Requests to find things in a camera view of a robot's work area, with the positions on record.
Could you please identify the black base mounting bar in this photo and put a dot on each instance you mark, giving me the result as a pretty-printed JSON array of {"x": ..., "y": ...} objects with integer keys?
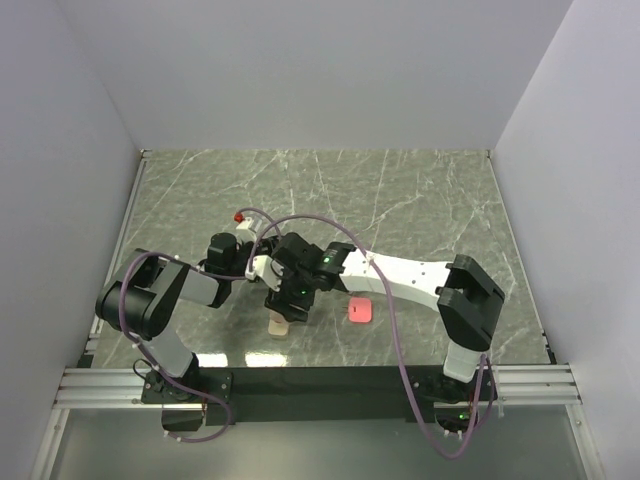
[{"x": 273, "y": 394}]

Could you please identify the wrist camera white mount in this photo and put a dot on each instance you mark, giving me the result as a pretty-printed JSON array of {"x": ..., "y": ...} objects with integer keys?
[
  {"x": 247, "y": 228},
  {"x": 264, "y": 268}
]

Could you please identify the aluminium frame rail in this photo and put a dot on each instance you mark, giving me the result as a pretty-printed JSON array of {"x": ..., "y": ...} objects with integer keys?
[{"x": 98, "y": 389}]

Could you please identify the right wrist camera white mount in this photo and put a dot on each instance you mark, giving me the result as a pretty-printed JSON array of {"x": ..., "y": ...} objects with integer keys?
[{"x": 264, "y": 268}]

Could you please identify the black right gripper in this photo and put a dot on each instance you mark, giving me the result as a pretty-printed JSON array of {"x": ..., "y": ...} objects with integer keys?
[{"x": 280, "y": 301}]

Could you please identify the pink cube socket adapter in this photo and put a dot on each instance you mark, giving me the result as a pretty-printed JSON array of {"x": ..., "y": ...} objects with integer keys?
[{"x": 278, "y": 326}]

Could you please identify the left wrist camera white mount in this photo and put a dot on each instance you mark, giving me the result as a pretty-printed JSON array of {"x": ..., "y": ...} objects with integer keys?
[{"x": 247, "y": 228}]

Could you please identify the pink flat plug adapter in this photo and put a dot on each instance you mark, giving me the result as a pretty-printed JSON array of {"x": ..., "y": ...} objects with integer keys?
[{"x": 359, "y": 310}]

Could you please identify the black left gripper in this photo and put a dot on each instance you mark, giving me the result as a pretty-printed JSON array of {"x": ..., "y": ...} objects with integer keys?
[{"x": 270, "y": 242}]

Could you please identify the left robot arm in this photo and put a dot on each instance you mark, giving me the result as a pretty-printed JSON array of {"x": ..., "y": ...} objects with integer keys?
[{"x": 143, "y": 294}]

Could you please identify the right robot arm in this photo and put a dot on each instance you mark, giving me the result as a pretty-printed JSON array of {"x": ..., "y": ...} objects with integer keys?
[{"x": 468, "y": 300}]

